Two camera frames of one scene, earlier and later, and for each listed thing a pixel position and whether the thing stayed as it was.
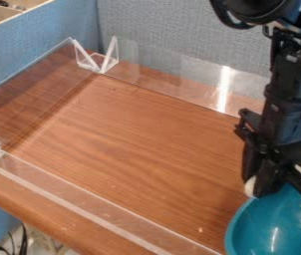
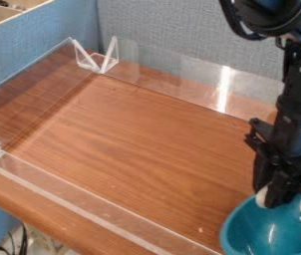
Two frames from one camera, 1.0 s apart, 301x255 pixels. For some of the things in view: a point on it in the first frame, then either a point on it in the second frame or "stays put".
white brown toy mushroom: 249,186 to 259,196
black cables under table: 23,252 stays put
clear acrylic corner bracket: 95,62 stays put
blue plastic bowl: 277,223 stays put
